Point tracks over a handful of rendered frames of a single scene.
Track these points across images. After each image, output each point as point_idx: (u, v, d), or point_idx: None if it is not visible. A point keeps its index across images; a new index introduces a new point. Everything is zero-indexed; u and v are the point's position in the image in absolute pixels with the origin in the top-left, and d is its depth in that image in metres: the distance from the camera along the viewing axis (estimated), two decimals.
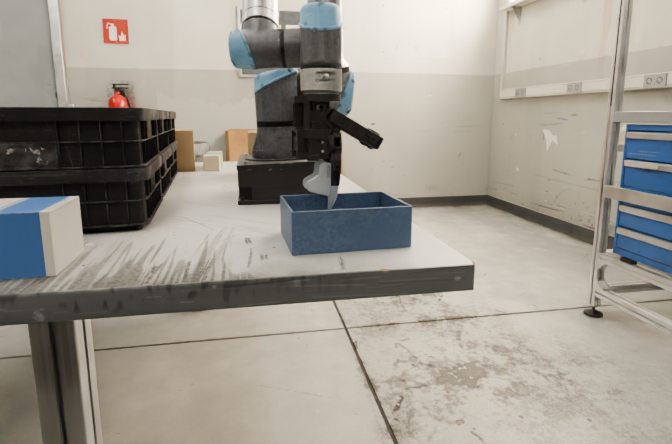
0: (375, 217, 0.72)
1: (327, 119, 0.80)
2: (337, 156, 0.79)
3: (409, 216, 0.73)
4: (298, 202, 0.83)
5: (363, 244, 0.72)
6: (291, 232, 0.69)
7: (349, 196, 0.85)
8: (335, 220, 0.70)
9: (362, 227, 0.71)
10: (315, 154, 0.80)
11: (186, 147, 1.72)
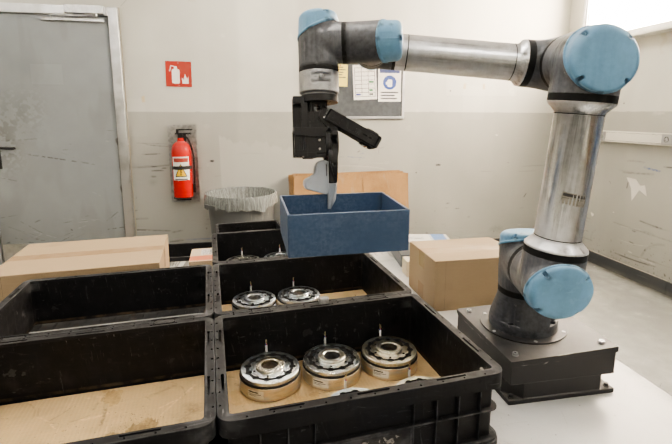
0: (372, 220, 0.71)
1: (324, 118, 0.82)
2: (334, 152, 0.80)
3: (406, 220, 0.73)
4: (298, 202, 0.83)
5: (360, 247, 0.72)
6: (287, 235, 0.70)
7: (349, 196, 0.85)
8: (331, 223, 0.70)
9: (359, 230, 0.71)
10: (312, 152, 0.81)
11: None
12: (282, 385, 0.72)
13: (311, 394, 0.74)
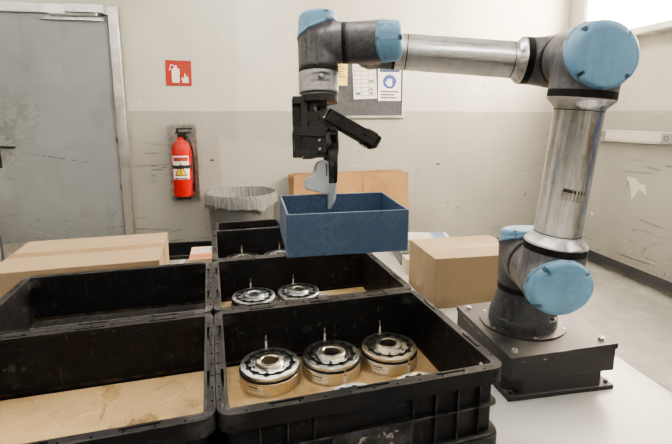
0: (371, 220, 0.71)
1: (324, 118, 0.82)
2: (333, 152, 0.80)
3: (406, 220, 0.72)
4: (298, 202, 0.83)
5: (359, 247, 0.72)
6: (286, 235, 0.70)
7: (349, 196, 0.85)
8: (330, 223, 0.70)
9: (358, 230, 0.71)
10: (312, 152, 0.81)
11: None
12: (282, 380, 0.72)
13: (311, 390, 0.74)
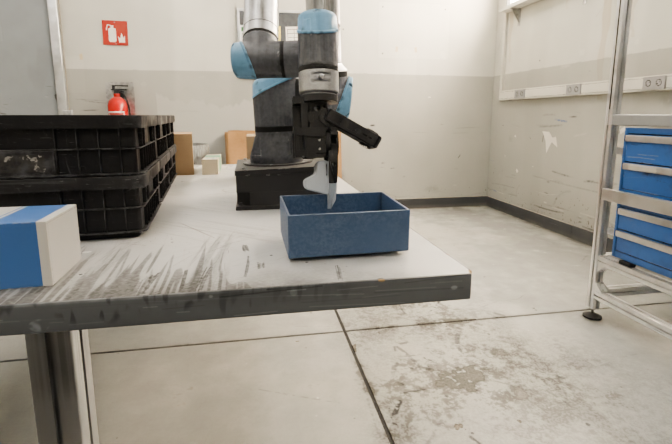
0: (372, 220, 0.71)
1: (324, 118, 0.82)
2: (334, 152, 0.80)
3: (407, 220, 0.73)
4: (298, 202, 0.83)
5: (360, 247, 0.72)
6: (287, 236, 0.70)
7: (349, 196, 0.85)
8: (331, 223, 0.70)
9: (359, 230, 0.71)
10: (312, 152, 0.81)
11: (185, 150, 1.72)
12: None
13: None
